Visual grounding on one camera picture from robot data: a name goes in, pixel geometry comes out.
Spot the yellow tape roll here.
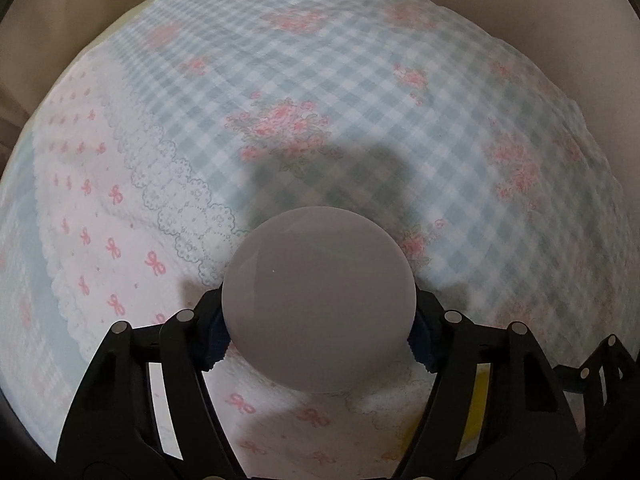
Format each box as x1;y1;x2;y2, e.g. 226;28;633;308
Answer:
401;363;491;465

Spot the checkered floral bedsheet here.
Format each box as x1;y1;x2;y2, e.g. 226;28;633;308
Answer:
1;0;639;458

